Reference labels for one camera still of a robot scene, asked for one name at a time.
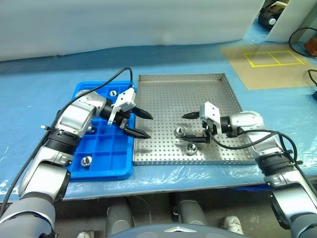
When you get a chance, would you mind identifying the orange brown object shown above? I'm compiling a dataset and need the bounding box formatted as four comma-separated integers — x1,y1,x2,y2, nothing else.
304,37,317,58

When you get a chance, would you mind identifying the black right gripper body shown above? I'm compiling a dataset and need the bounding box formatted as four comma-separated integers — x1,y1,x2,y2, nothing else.
202,118,220,136

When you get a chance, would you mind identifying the metal nut front tray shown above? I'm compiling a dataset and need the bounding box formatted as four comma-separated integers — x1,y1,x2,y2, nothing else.
186,143,198,156

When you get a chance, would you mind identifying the dark rounded shape with emblem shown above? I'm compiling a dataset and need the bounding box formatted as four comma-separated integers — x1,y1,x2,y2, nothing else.
108,221,239,238

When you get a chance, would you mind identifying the brown mat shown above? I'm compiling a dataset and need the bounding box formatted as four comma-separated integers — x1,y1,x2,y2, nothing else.
221,44,317,90

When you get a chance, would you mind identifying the black device with white knob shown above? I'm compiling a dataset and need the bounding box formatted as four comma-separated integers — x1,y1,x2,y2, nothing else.
258,6,278,26

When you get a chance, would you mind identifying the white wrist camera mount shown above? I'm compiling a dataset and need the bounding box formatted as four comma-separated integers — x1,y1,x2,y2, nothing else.
107,88,136,124
199,101,221,136

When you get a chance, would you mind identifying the white foot under table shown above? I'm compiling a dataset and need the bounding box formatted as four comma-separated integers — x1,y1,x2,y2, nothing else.
76,230,97,238
219,216,245,236

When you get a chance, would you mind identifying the black looped cable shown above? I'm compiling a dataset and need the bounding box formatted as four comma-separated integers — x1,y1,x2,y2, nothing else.
289,27,317,55

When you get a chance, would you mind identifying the perforated metal tray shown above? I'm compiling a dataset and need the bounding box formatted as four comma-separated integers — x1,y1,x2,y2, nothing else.
132,73,257,166

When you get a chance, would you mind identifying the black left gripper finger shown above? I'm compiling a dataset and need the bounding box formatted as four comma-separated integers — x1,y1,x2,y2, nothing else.
119,119,152,139
133,107,154,120

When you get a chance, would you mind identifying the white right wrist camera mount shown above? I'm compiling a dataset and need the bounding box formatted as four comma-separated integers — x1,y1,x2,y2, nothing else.
199,101,221,136

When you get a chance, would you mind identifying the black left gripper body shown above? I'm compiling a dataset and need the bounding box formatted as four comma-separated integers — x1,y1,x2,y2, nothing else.
114,100,136,124

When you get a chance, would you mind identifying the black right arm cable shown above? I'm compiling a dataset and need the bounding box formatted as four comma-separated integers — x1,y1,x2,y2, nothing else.
208,127,304,166

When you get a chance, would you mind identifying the grey cylinder under table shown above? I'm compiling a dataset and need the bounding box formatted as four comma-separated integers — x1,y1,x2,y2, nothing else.
176,199,209,226
106,200,135,236

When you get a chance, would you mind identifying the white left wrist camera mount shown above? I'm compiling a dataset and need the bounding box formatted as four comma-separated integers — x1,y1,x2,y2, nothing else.
107,88,136,124

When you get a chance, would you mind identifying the white foam board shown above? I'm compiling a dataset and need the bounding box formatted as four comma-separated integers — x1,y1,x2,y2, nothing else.
244,0,317,42

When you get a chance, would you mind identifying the thin black cable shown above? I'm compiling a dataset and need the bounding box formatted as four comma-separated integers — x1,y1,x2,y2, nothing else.
308,69,317,87

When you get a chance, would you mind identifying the blue plastic compartment tray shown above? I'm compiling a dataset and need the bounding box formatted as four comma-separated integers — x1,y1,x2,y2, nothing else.
65,81,136,181

